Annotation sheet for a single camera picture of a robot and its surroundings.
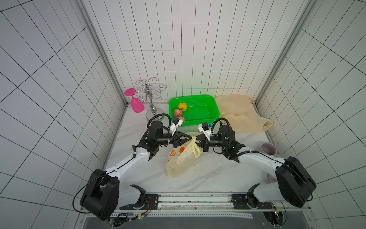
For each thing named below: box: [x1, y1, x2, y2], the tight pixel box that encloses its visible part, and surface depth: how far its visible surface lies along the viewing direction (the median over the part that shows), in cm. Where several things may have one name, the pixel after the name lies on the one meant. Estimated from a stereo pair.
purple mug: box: [261, 142, 282, 158], surface depth 89 cm
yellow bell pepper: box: [178, 103, 187, 112], surface depth 112 cm
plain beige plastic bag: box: [214, 94, 275, 134], surface depth 108 cm
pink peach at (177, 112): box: [173, 108, 183, 117], surface depth 108 cm
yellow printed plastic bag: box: [165, 131, 203, 179], surface depth 69 cm
